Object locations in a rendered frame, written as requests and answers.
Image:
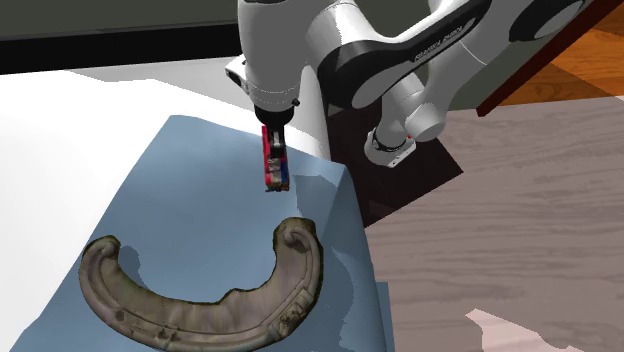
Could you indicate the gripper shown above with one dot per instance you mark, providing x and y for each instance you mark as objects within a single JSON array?
[{"x": 273, "y": 116}]

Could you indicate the red box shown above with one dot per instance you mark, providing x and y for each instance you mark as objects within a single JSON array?
[{"x": 267, "y": 161}]

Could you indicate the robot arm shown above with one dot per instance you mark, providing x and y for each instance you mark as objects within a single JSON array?
[{"x": 278, "y": 44}]

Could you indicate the blue blanket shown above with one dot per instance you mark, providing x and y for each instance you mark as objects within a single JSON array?
[{"x": 195, "y": 195}]

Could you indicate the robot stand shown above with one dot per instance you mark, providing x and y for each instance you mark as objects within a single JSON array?
[{"x": 404, "y": 185}]

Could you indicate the grey-brown curved neck pillow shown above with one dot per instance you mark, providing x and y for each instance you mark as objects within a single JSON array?
[{"x": 204, "y": 317}]

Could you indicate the white bed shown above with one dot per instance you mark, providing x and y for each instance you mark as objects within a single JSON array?
[{"x": 53, "y": 161}]

